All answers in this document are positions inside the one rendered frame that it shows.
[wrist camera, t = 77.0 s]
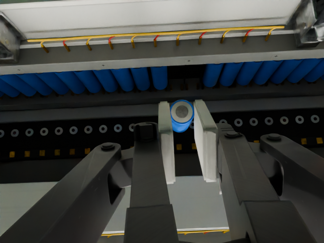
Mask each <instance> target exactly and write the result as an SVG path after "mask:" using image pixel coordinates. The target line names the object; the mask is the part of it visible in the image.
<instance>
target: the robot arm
mask: <svg viewBox="0 0 324 243"><path fill-rule="evenodd" d="M193 107H194V138H195V143H196V147H197V151H198V155H199V160H200V164H201V168H202V174H203V178H204V180H206V182H216V181H217V180H218V171H219V194H222V197H223V202H224V206H225V211H226V216H227V221H228V225H229V231H230V236H231V241H229V242H224V243H324V158H323V157H321V156H319V155H317V154H316V153H314V152H312V151H310V150H308V149H307V148H305V147H303V146H301V145H300V144H298V143H296V142H294V141H293V140H291V139H289V138H287V137H285V136H283V135H279V134H268V135H263V136H261V137H260V143H253V142H248V141H247V139H246V137H245V136H244V135H243V134H241V133H237V132H235V131H234V129H233V128H232V126H231V125H230V124H227V123H215V122H214V120H213V118H212V116H211V114H210V112H209V110H208V108H207V106H206V104H205V102H204V101H203V100H202V99H200V100H195V101H194V102H193ZM133 130H134V140H135V142H134V147H133V148H130V149H125V150H121V146H120V144H117V143H110V142H107V143H103V144H101V145H99V146H97V147H95V148H94V149H93V150H92V151H91V152H90V153H89V154H88V155H87V156H86V157H85V158H83V159H82V160H81V161H80V162H79V163H78V164H77V165H76V166H75V167H74V168H73V169H72V170H71V171H70V172H69V173H67V174H66V175H65V176H64V177H63V178H62V179H61V180H60V181H59V182H58V183H57V184H56V185H55V186H54V187H52V188H51V189H50V190H49V191H48V192H47V193H46V194H45V195H44V196H43V197H42V198H41V199H40V200H39V201H37V202H36V203H35V204H34V205H33V206H32V207H31V208H30V209H29V210H28V211H27V212H26V213H25V214H24V215H22V216H21V217H20V218H19V219H18V220H17V221H16V222H15V223H14V224H13V225H12V226H11V227H10V228H9V229H7V230H6V231H5V232H4V233H3V234H2V235H1V236H0V243H97V242H98V240H99V238H100V237H101V235H102V233H103V231H104V230H105V228H106V226H107V224H108V223H109V221H110V219H111V217H112V216H113V214H114V212H115V210H116V209H117V207H118V205H119V203H120V202H121V200H122V198H123V196H124V195H125V187H130V186H131V195H130V208H127V209H126V219H125V230H124V240H123V243H192V242H185V241H179V239H178V234H177V229H176V222H175V216H174V211H173V206H172V204H170V200H169V194H168V188H167V184H173V183H174V182H175V181H176V178H175V159H174V139H173V127H172V120H171V113H170V107H169V103H168V102H167V101H163V102H160V103H159V115H158V124H157V123H155V122H141V123H137V124H135V125H134V126H133Z"/></svg>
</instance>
